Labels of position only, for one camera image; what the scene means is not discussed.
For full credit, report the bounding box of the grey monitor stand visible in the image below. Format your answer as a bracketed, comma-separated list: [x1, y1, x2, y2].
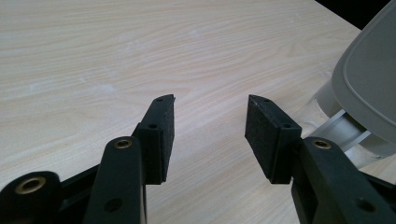
[331, 0, 396, 146]

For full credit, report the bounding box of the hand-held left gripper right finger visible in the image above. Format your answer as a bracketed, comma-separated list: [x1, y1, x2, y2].
[244, 93, 396, 224]

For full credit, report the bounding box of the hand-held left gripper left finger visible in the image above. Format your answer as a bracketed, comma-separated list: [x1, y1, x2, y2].
[82, 93, 176, 224]

